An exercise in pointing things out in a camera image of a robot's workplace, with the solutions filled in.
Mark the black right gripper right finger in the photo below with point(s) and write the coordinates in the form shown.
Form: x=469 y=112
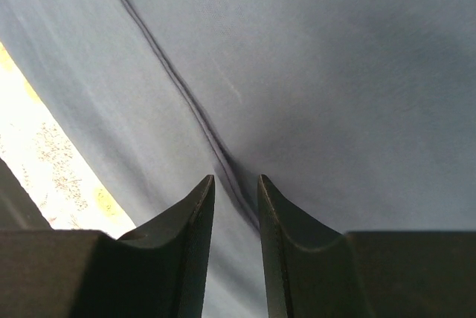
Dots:
x=312 y=270

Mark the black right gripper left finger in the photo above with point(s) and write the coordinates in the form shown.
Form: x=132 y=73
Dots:
x=159 y=269

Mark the blue-grey t-shirt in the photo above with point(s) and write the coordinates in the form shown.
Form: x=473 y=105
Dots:
x=362 y=112

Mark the floral patterned table mat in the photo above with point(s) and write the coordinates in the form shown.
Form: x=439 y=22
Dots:
x=51 y=170

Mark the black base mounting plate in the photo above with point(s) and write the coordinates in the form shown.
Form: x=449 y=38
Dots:
x=18 y=211

